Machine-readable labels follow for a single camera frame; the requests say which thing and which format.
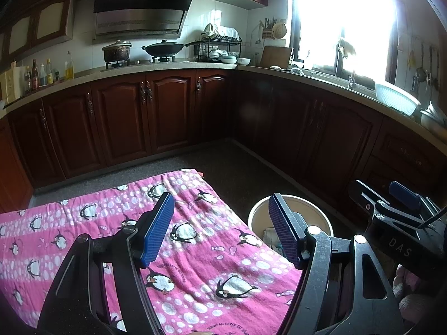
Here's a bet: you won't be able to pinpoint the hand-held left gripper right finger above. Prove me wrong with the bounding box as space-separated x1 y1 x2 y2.
268 193 407 335

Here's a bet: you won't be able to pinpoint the gas stove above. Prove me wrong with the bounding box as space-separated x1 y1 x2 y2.
103 56 179 70

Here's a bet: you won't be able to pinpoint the yellow oil bottle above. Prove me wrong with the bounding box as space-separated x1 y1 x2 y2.
65 51 75 81

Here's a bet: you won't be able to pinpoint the dark cooking pot with lid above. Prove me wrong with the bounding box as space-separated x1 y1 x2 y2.
101 40 133 64

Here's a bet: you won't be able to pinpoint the pink penguin print blanket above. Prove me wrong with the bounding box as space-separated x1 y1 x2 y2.
0 168 304 335

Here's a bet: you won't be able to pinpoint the beige stone countertop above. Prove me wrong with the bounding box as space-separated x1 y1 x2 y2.
0 59 447 137

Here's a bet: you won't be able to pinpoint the bright kitchen window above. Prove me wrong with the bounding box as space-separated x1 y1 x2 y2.
290 0 399 84

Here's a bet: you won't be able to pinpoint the black dish rack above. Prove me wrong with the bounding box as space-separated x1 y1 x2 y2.
193 24 242 63

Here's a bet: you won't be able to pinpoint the cream plastic bucket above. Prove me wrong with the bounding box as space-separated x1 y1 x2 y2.
247 195 334 262

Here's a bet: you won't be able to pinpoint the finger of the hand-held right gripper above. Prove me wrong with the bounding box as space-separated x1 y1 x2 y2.
388 181 425 214
347 180 390 217

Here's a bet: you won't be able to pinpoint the wooden cutting board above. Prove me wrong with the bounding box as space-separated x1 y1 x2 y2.
260 46 294 68

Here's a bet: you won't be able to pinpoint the chopstick holder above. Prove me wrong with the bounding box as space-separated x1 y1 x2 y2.
261 17 276 40

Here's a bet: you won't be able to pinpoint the wooden glass door upper cabinet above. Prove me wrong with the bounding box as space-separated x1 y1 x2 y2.
0 0 75 61

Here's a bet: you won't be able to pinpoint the black steel range hood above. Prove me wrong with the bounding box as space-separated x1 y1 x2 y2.
92 0 197 40

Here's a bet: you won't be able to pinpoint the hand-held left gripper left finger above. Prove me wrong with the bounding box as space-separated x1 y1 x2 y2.
37 192 175 335

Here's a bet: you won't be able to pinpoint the cream cardboard box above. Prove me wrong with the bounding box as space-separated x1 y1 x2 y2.
5 66 23 101

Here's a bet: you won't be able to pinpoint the person's right hand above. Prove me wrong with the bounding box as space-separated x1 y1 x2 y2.
398 293 436 326

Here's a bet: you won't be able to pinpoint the hanging metal ladle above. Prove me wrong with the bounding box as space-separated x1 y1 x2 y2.
415 44 427 83

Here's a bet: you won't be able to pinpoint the black wok with lid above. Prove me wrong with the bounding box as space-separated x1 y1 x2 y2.
141 39 206 58

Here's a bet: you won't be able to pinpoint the dark wooden lower cabinets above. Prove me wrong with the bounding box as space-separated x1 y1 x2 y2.
0 68 447 238

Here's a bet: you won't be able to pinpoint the white plastic colander basket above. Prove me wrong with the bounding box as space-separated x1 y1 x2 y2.
375 82 422 116

